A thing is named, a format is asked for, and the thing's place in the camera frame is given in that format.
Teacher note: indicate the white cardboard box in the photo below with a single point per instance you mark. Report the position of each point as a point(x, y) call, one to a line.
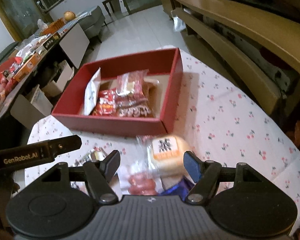
point(58, 82)

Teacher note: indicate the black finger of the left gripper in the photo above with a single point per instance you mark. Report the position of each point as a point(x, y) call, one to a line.
point(31, 155)

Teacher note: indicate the white wafer packet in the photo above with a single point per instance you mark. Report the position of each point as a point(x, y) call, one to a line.
point(91, 93)

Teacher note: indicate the yellow round fruit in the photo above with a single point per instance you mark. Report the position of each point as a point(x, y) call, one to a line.
point(69, 16)

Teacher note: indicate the pink sausages packet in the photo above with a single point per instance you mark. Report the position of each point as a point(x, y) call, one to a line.
point(142, 185)

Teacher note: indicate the grey sofa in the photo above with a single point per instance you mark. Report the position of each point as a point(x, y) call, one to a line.
point(91, 21)

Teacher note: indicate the wooden tv cabinet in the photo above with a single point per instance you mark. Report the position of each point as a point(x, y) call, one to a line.
point(263, 49)

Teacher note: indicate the cherry print tablecloth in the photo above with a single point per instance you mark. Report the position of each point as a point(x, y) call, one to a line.
point(215, 118)

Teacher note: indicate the purple blue snack bag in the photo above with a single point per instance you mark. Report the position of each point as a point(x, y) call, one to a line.
point(181, 189)

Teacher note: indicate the cluttered coffee table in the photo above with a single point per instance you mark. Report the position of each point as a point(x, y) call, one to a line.
point(73, 42)

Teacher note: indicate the silver foil bag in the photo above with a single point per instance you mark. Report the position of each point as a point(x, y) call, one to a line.
point(178, 24)

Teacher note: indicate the pink cake packet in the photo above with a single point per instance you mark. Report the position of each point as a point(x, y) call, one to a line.
point(129, 88)

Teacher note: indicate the brown bread packet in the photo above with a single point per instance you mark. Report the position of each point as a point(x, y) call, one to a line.
point(142, 109)

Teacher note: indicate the red cardboard box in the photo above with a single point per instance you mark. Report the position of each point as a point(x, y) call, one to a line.
point(164, 65)

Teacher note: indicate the red snack packet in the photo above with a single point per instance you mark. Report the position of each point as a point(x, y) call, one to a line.
point(106, 105)

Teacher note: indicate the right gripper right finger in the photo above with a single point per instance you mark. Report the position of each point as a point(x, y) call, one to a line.
point(207, 176)

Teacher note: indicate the white bun packet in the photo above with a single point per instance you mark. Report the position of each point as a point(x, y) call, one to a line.
point(164, 154)

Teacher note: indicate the orange flat box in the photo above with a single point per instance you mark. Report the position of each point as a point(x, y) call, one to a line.
point(27, 67)

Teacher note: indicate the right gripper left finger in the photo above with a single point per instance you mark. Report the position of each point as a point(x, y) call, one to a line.
point(97, 175)

